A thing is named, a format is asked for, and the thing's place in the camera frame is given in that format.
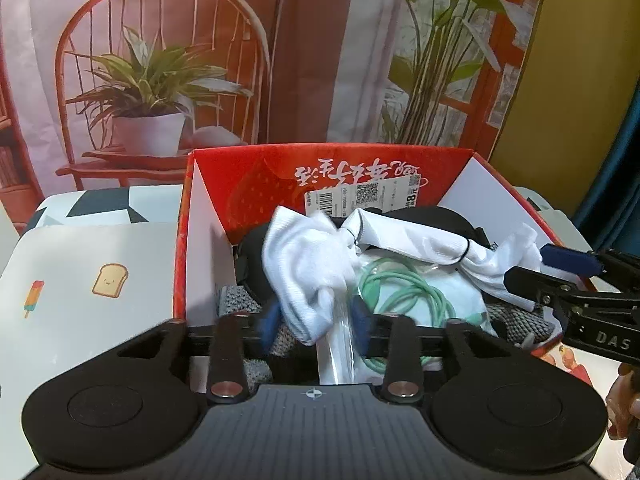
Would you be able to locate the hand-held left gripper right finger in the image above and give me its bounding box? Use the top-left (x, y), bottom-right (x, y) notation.
top-left (351, 296), bottom-right (521, 404)

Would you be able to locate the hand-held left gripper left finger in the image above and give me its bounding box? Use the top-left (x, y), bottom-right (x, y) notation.
top-left (117, 305), bottom-right (281, 404)

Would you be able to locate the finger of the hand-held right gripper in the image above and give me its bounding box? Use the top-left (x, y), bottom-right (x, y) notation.
top-left (540, 243), bottom-right (623, 281)
top-left (504, 266), bottom-right (586, 313)

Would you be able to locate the white sock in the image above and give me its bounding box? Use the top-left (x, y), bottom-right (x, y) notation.
top-left (345, 207), bottom-right (543, 311)
top-left (262, 205), bottom-right (358, 347)

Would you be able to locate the clear bag with green cable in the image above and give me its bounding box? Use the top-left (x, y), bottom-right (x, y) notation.
top-left (317, 255), bottom-right (490, 386)

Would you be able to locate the red cardboard box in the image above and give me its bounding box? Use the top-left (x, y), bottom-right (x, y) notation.
top-left (172, 145), bottom-right (596, 396)

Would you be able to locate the person's right hand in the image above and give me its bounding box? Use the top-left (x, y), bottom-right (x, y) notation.
top-left (605, 360), bottom-right (640, 441)

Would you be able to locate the orange printed paper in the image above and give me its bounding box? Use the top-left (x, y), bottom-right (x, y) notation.
top-left (540, 345), bottom-right (596, 387)

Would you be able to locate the black fabric item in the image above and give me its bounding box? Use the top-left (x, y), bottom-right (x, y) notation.
top-left (234, 205), bottom-right (493, 313)

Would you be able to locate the teal curtain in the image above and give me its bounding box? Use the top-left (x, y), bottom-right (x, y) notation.
top-left (570, 0), bottom-right (640, 251)

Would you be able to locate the yellow wooden panel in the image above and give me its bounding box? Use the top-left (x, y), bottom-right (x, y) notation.
top-left (487, 0), bottom-right (624, 221)

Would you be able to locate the printed wall tapestry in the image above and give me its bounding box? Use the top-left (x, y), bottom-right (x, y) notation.
top-left (0, 0), bottom-right (551, 233)

